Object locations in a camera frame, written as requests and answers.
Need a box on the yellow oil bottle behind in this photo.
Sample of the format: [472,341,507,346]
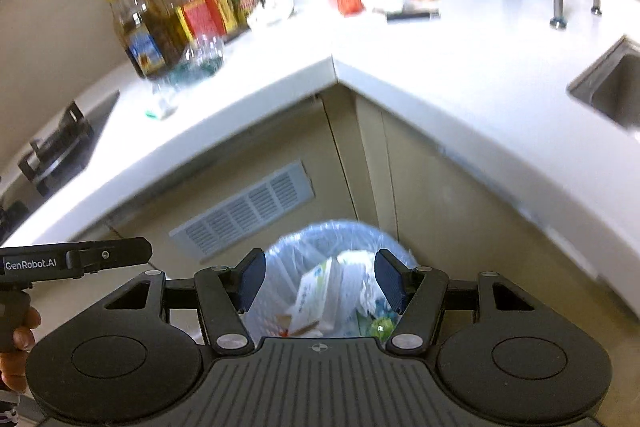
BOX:
[132,0,186,58]

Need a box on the glass jar dark lid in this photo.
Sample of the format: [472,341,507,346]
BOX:
[226,0,257,26]

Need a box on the clear bin liner bag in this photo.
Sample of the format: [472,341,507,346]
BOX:
[245,221,422,350]

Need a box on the silver cabinet vent grille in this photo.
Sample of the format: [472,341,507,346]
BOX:
[170,160,317,264]

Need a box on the blue mesh trash bin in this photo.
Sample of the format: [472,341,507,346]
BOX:
[245,221,422,350]

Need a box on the black glass gas stove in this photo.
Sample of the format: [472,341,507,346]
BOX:
[0,89,121,245]

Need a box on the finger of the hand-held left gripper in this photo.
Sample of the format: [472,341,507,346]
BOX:
[74,237,153,278]

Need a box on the white cardboard medicine box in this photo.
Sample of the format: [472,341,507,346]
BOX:
[290,257,346,335]

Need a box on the beige kitchen cabinet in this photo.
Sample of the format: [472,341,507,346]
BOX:
[0,87,640,358]

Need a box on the black burner grate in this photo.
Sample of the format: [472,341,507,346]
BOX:
[19,101,96,196]

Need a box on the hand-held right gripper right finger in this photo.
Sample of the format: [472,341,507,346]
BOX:
[374,248,538,356]

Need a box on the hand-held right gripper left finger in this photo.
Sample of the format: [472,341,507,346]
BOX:
[102,248,267,357]

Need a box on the blue label oil bottle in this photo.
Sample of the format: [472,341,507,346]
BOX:
[105,0,168,80]

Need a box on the stainless steel sink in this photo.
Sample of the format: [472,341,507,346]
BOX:
[567,36,640,130]

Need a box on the person's left hand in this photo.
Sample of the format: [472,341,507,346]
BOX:
[0,307,42,393]

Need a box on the black flat stick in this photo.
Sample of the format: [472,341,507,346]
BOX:
[386,9,441,24]

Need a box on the crushed clear plastic bottle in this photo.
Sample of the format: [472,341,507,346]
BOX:
[145,34,226,120]

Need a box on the crumpled white tissue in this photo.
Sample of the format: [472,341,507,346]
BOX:
[246,0,295,31]

